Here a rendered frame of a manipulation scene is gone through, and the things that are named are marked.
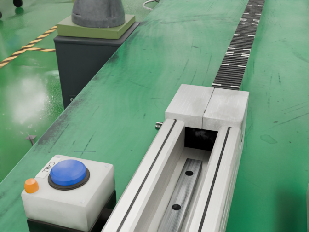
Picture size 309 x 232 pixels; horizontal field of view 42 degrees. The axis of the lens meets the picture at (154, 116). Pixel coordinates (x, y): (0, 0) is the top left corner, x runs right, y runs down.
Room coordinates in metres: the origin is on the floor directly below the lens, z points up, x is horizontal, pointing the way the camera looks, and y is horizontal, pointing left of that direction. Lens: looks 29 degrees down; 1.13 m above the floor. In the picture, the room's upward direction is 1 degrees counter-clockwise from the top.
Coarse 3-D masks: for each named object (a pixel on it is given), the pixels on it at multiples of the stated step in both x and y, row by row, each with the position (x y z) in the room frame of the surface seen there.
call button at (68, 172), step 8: (64, 160) 0.38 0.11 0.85; (72, 160) 0.38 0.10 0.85; (56, 168) 0.37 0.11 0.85; (64, 168) 0.36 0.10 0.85; (72, 168) 0.36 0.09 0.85; (80, 168) 0.36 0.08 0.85; (56, 176) 0.35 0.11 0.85; (64, 176) 0.35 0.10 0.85; (72, 176) 0.35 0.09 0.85; (80, 176) 0.35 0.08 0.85; (64, 184) 0.35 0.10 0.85; (72, 184) 0.35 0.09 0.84
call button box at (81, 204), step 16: (80, 160) 0.40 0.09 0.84; (48, 176) 0.37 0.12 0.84; (96, 176) 0.37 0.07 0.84; (112, 176) 0.38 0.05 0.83; (48, 192) 0.34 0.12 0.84; (64, 192) 0.34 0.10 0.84; (80, 192) 0.34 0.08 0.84; (96, 192) 0.34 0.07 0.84; (112, 192) 0.38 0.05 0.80; (32, 208) 0.34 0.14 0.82; (48, 208) 0.33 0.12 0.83; (64, 208) 0.32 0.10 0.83; (80, 208) 0.32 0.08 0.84; (96, 208) 0.34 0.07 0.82; (112, 208) 0.38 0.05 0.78; (32, 224) 0.34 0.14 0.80; (48, 224) 0.33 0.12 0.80; (64, 224) 0.32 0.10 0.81; (80, 224) 0.32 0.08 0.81; (96, 224) 0.33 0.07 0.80
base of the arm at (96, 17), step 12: (84, 0) 1.08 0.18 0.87; (96, 0) 1.07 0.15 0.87; (108, 0) 1.08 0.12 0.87; (120, 0) 1.12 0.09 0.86; (72, 12) 1.10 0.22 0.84; (84, 12) 1.06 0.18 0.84; (96, 12) 1.06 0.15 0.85; (108, 12) 1.07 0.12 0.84; (120, 12) 1.10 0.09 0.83; (84, 24) 1.06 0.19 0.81; (96, 24) 1.05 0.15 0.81; (108, 24) 1.06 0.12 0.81; (120, 24) 1.09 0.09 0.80
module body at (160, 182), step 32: (160, 128) 0.43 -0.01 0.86; (224, 128) 0.43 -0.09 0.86; (160, 160) 0.36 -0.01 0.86; (192, 160) 0.40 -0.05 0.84; (224, 160) 0.36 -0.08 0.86; (128, 192) 0.31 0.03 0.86; (160, 192) 0.34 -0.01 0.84; (192, 192) 0.35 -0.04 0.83; (224, 192) 0.31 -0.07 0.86; (128, 224) 0.26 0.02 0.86; (160, 224) 0.29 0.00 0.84; (192, 224) 0.26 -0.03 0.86; (224, 224) 0.32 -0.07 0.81
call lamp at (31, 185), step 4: (28, 180) 0.35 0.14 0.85; (32, 180) 0.35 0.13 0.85; (24, 184) 0.35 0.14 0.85; (28, 184) 0.34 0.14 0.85; (32, 184) 0.34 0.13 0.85; (36, 184) 0.35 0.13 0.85; (28, 188) 0.34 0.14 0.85; (32, 188) 0.34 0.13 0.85; (36, 188) 0.34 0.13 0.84; (28, 192) 0.34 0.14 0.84; (32, 192) 0.34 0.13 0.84
